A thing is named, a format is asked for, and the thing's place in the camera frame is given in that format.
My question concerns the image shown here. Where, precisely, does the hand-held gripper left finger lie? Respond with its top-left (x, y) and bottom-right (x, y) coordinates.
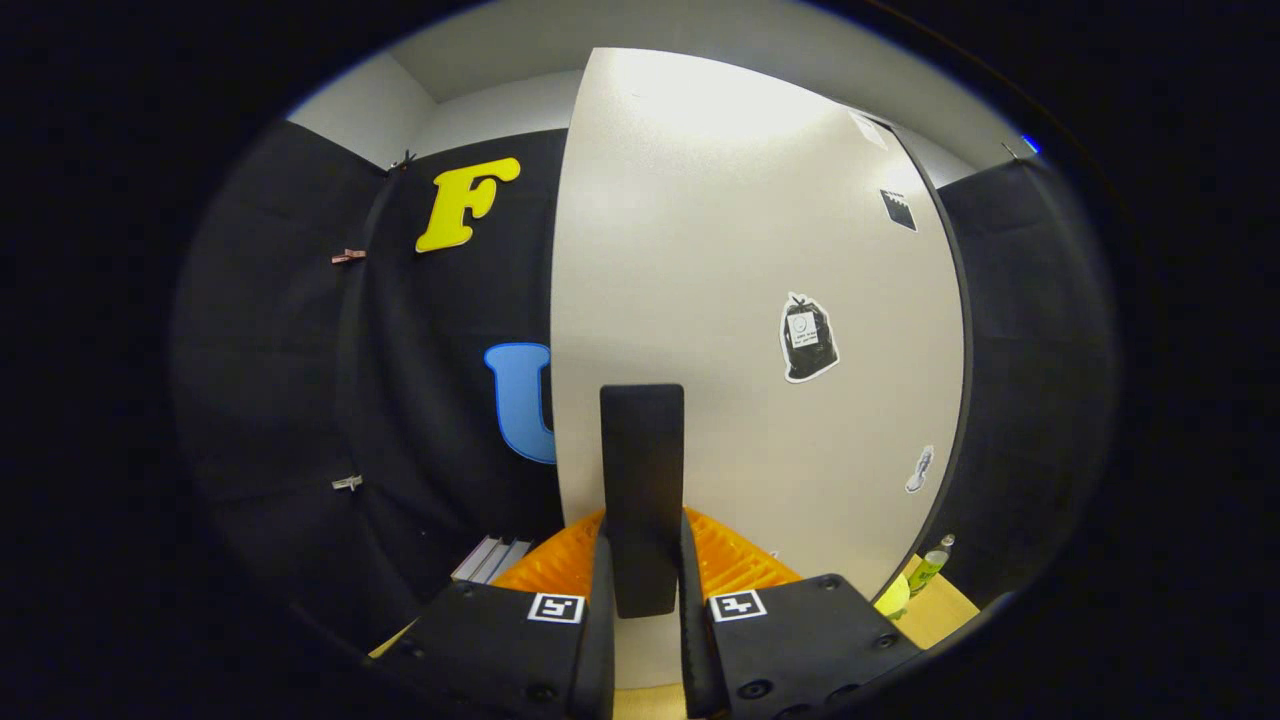
top-left (370, 505), bottom-right (616, 720)

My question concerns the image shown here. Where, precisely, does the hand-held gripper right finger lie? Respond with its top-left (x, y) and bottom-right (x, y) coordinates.
top-left (678, 505), bottom-right (923, 720)

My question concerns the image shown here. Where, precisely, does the blue grey book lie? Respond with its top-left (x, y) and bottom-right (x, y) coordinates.
top-left (487, 538), bottom-right (534, 586)

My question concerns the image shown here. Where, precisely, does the yellow plush toy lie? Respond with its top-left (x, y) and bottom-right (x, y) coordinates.
top-left (874, 572), bottom-right (912, 621)

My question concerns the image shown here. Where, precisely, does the green plastic bottle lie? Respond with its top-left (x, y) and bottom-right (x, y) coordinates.
top-left (908, 533), bottom-right (957, 598)

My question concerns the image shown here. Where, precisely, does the black backdrop cloth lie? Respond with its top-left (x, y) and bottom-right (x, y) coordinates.
top-left (175, 120), bottom-right (1116, 641)

